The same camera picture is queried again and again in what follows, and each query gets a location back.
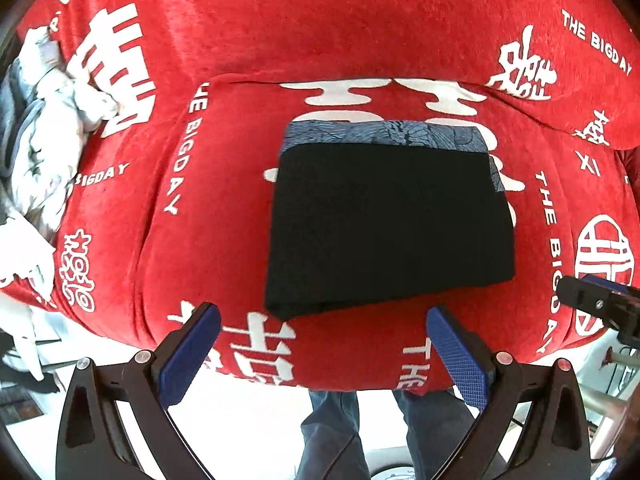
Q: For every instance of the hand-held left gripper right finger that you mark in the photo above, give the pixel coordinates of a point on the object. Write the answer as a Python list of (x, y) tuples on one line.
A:
[(457, 352)]

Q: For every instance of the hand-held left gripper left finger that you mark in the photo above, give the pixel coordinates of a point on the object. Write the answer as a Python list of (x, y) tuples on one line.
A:
[(192, 352)]

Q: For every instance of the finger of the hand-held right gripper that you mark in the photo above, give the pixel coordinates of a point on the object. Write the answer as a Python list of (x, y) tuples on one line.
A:
[(587, 300)]

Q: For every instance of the black pants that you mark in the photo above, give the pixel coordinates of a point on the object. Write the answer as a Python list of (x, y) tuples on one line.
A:
[(390, 220)]

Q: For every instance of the person's legs in jeans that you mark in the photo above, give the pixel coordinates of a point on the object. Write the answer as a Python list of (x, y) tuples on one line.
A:
[(430, 430)]

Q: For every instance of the white cloth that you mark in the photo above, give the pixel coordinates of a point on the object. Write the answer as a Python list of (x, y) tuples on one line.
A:
[(22, 280)]

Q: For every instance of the white grey garment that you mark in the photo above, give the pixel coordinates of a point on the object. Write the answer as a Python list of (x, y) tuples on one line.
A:
[(47, 125)]

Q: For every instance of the red printed blanket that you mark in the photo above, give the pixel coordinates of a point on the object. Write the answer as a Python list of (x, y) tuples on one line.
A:
[(350, 25)]

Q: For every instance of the metal frame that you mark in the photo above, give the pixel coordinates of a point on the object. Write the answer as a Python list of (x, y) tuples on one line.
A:
[(607, 402)]

